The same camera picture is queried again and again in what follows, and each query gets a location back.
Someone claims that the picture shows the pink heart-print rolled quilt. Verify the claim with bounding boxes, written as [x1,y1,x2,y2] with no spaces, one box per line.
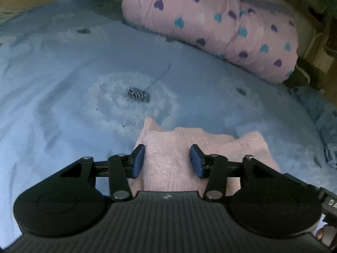
[122,0,300,84]

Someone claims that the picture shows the person's right hand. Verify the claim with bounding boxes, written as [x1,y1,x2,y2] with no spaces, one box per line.
[315,225,330,241]

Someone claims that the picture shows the blue dandelion-print bed sheet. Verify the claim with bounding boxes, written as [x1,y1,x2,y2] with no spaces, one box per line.
[0,0,337,243]

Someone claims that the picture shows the dark fuzzy cloth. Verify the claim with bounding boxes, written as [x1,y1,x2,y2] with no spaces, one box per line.
[282,57,318,90]

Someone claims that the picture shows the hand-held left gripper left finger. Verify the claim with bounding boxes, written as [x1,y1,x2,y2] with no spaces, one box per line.
[60,144,146,201]

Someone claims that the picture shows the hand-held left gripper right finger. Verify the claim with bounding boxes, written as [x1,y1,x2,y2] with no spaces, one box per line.
[190,144,283,201]

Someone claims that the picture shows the pink knitted cardigan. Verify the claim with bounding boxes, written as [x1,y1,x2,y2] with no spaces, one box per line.
[131,117,281,198]

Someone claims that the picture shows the crumpled blue floral cloth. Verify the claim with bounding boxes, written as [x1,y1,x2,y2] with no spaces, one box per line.
[289,85,337,170]

